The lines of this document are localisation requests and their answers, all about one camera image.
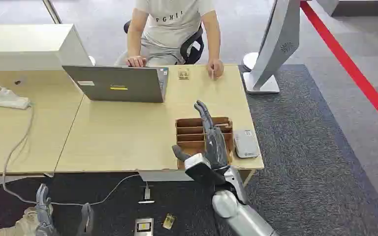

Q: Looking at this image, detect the person's left hand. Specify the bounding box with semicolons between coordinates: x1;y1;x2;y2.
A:
207;59;224;81

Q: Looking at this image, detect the red floor tape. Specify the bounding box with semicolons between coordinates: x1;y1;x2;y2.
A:
300;0;378;136

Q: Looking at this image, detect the grey laptop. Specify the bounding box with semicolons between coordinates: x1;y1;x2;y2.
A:
62;65;170;104

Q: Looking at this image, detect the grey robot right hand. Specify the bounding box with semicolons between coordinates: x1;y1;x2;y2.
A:
171;100;231;170

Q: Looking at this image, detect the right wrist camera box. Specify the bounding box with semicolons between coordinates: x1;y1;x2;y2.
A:
184;153;227;187

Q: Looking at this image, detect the grey power cable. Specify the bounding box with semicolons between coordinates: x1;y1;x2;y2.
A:
1;103;141;207

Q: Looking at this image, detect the white power adapter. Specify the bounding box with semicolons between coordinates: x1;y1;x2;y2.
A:
138;182;156;205

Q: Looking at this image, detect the grey stand foot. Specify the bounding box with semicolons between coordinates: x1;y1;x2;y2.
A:
315;0;340;17

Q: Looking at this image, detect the grey metal bar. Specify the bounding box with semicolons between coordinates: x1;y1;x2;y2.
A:
42;0;63;25

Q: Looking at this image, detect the wooden desk leg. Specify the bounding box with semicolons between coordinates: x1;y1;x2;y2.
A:
241;169;257;187

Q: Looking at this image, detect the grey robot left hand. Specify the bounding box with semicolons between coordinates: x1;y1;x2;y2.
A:
34;183;95;236

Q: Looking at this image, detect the person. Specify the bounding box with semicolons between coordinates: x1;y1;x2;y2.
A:
114;0;224;81

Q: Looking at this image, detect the small yellow card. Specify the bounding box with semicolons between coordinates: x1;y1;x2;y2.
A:
162;213;177;230

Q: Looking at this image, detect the person's right hand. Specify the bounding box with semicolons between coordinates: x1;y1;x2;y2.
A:
126;56;148;68

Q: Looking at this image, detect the white cabinet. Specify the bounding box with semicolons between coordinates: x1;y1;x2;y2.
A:
0;23;94;72

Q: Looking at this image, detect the white display stand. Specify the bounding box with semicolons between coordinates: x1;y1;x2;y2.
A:
243;0;302;95

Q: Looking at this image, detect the black office chair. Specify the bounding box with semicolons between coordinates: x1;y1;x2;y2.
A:
123;20;205;65

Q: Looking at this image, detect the grey card reader device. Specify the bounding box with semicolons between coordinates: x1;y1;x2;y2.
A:
233;129;261;159

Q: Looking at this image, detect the white power strip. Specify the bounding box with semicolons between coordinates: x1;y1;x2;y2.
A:
0;87;32;111

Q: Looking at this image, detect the wooden card box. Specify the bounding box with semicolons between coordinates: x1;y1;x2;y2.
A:
175;117;235;170

